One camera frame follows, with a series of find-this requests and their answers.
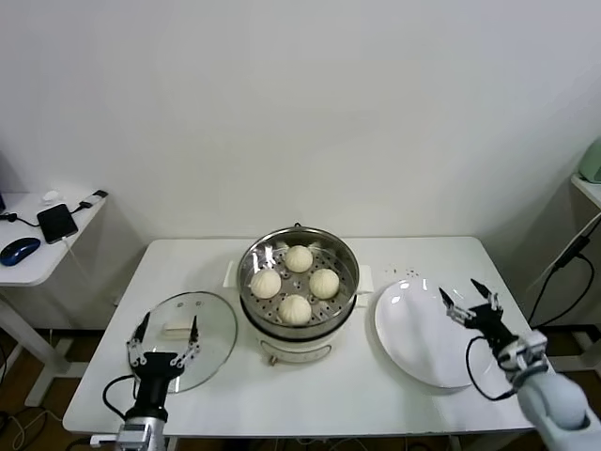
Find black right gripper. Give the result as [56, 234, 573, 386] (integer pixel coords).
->
[439, 278, 520, 350]

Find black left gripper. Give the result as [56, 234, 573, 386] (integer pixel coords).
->
[124, 310, 202, 420]

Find round glass pot lid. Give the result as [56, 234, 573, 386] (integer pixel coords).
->
[129, 290, 239, 395]

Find white steamed baozi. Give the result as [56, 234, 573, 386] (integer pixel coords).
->
[285, 243, 315, 273]
[278, 294, 313, 326]
[308, 268, 341, 300]
[250, 269, 283, 300]

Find perforated steel steamer basket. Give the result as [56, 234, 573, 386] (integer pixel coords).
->
[223, 222, 376, 340]

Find white round plate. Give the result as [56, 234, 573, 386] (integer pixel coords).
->
[374, 279, 494, 390]

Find white electric cooker base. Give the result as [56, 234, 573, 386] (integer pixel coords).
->
[241, 295, 371, 367]

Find black and silver adapter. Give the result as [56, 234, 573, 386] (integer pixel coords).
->
[79, 189, 110, 209]

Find white side desk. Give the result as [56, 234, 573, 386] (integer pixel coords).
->
[0, 190, 112, 408]

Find black smartphone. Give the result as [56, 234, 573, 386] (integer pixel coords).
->
[36, 203, 79, 244]

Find white table with appliance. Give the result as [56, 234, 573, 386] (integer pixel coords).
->
[547, 172, 601, 373]

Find blue computer mouse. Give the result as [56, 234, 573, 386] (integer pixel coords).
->
[0, 236, 42, 267]

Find mint green appliance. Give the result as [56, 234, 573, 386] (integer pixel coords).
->
[578, 140, 601, 184]

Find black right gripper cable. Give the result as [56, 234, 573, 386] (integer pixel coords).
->
[465, 335, 517, 401]

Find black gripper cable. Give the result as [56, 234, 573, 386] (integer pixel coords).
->
[102, 373, 140, 423]
[465, 335, 517, 401]

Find white wall cable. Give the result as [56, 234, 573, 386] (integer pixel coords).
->
[523, 218, 601, 295]

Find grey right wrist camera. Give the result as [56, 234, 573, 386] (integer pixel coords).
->
[496, 330, 549, 375]

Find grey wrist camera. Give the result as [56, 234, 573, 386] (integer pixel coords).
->
[496, 330, 549, 375]
[89, 421, 152, 447]

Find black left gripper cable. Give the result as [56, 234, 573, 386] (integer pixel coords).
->
[102, 373, 140, 423]

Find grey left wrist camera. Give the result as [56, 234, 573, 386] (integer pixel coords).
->
[89, 421, 152, 447]

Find white phone charging cable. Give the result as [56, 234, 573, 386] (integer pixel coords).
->
[60, 237, 93, 288]

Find black power cable with adapter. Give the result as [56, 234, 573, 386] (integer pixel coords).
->
[528, 237, 597, 328]

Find white floor cable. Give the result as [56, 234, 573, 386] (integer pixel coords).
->
[11, 407, 52, 451]

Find thin black desk cable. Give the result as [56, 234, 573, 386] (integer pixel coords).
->
[0, 202, 90, 227]

